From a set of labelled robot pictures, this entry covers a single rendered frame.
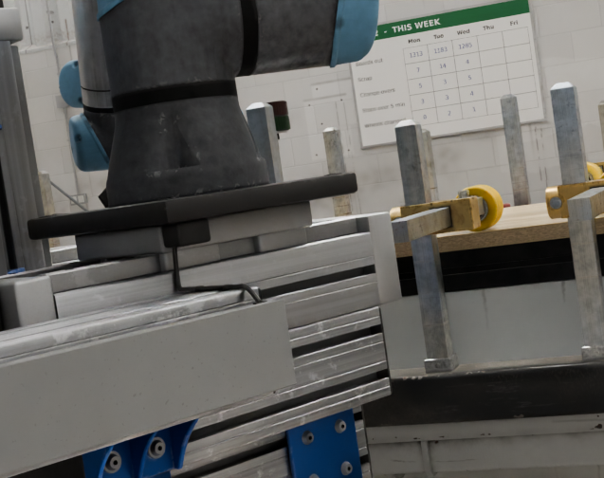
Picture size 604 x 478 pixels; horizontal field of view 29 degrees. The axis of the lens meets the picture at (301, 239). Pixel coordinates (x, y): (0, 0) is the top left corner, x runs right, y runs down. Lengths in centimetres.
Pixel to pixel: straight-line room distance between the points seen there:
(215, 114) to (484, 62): 809
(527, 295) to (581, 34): 705
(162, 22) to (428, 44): 816
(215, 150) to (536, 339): 115
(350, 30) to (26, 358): 47
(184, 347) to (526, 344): 130
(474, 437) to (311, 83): 760
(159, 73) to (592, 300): 97
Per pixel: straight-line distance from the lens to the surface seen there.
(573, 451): 194
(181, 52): 107
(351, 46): 113
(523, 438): 195
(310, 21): 110
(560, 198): 184
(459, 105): 914
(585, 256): 185
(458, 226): 188
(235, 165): 106
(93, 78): 150
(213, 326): 89
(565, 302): 209
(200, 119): 106
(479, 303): 212
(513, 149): 297
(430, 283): 191
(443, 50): 918
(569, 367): 186
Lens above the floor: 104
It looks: 3 degrees down
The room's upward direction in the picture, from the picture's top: 8 degrees counter-clockwise
